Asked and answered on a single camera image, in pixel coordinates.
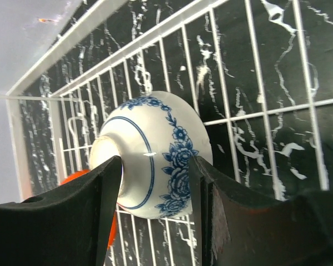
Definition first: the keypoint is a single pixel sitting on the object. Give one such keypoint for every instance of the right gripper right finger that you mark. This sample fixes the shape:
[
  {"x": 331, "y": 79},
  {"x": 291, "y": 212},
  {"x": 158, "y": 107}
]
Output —
[{"x": 236, "y": 225}]

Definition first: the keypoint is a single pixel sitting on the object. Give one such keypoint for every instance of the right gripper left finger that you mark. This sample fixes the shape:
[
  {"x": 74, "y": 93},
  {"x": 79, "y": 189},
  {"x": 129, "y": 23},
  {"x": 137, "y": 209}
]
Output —
[{"x": 68, "y": 225}]

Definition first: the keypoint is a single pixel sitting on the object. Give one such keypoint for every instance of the orange bowl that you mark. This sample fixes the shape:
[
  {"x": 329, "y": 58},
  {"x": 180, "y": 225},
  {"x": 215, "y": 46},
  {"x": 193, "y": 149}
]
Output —
[{"x": 113, "y": 230}]

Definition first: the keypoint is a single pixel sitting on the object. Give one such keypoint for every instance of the blue floral white bowl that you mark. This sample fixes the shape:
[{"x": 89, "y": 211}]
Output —
[{"x": 155, "y": 136}]

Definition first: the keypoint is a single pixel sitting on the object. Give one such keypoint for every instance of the white wire dish rack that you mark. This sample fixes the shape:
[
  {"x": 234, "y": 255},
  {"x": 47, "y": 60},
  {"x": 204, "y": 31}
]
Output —
[{"x": 259, "y": 74}]

